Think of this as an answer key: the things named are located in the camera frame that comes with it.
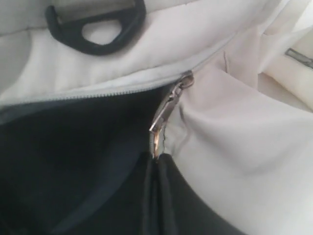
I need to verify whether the cream fabric duffel bag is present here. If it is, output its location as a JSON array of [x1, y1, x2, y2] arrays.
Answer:
[[0, 0, 313, 235]]

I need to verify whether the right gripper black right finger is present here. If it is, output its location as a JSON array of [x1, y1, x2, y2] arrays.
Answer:
[[156, 154, 244, 235]]

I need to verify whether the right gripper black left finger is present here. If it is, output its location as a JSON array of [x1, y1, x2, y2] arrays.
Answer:
[[92, 153, 154, 235]]

